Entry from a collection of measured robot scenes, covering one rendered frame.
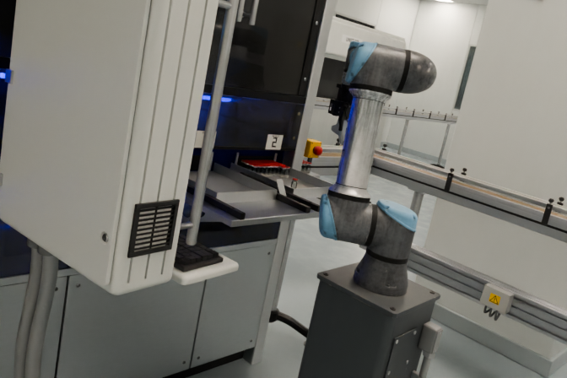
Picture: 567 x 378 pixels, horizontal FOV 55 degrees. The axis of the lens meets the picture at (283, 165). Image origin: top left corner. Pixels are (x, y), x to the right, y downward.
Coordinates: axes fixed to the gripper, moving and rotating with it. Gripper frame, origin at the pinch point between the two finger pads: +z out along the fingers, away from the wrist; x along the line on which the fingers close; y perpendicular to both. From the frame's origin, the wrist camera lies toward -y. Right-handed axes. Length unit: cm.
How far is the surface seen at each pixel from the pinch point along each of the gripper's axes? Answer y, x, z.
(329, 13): 28, -10, -45
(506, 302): -46, -79, 59
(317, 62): 27.6, -8.8, -25.5
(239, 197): 1.5, 44.8, 19.8
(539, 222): -48, -82, 21
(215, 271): -24, 72, 29
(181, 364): 28, 34, 97
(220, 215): -7, 59, 22
